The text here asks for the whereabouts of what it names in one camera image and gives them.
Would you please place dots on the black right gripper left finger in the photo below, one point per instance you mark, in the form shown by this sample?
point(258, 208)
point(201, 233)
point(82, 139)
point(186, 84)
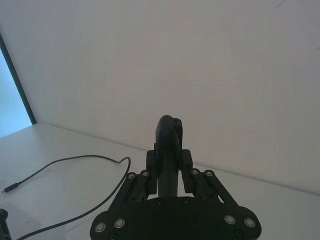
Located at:
point(132, 190)

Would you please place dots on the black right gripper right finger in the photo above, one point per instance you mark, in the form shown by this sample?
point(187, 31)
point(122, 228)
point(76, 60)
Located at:
point(202, 186)

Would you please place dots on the black ribbed cylindrical object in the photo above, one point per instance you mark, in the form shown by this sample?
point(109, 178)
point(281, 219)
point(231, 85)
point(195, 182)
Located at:
point(3, 225)

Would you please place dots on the window with dark frame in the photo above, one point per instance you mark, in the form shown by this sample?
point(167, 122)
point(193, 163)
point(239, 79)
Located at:
point(10, 100)

